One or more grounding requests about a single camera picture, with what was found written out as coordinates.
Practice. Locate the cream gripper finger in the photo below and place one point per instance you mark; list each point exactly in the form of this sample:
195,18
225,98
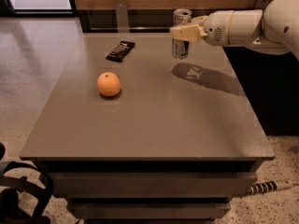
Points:
198,20
188,32

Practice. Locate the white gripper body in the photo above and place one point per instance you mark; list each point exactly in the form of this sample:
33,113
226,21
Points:
216,27

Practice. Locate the silver redbull can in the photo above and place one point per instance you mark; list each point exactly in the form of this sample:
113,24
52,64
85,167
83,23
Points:
180,48

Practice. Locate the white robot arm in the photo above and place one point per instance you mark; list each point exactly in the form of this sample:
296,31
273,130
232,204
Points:
274,30

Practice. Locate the black snack bar wrapper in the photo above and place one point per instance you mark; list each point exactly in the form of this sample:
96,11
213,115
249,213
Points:
118,53

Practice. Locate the orange fruit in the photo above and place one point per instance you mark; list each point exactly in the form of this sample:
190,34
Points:
108,84

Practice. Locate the grey drawer cabinet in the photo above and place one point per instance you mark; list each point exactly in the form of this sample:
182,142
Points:
175,145

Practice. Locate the black chair base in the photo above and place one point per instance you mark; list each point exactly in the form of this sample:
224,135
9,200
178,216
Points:
10,213

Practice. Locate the right metal bracket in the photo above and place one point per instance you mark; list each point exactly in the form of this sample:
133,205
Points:
261,4

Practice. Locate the metal bracket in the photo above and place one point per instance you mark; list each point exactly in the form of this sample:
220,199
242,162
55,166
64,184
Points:
261,4
122,16

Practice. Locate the left metal bracket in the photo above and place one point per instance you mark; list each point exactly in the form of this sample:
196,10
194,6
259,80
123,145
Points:
122,16

